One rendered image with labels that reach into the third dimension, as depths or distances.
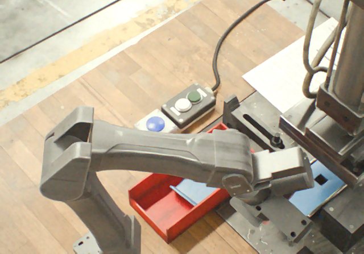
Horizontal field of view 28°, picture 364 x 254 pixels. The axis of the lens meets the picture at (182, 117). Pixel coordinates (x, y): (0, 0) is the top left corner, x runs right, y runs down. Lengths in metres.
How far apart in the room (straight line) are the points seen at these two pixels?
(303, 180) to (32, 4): 2.24
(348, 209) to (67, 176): 0.59
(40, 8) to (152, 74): 1.54
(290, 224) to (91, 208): 0.31
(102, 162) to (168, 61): 0.71
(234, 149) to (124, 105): 0.60
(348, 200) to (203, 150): 0.45
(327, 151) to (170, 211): 0.38
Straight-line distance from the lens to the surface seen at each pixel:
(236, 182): 1.08
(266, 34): 1.79
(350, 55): 1.12
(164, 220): 1.47
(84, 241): 1.46
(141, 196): 1.50
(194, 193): 1.50
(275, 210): 1.18
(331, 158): 1.29
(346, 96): 1.18
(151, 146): 1.05
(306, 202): 1.41
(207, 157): 1.06
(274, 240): 1.47
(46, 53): 3.00
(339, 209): 1.42
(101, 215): 1.19
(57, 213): 1.51
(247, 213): 1.24
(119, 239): 1.25
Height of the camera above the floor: 2.19
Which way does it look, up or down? 53 degrees down
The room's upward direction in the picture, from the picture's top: straight up
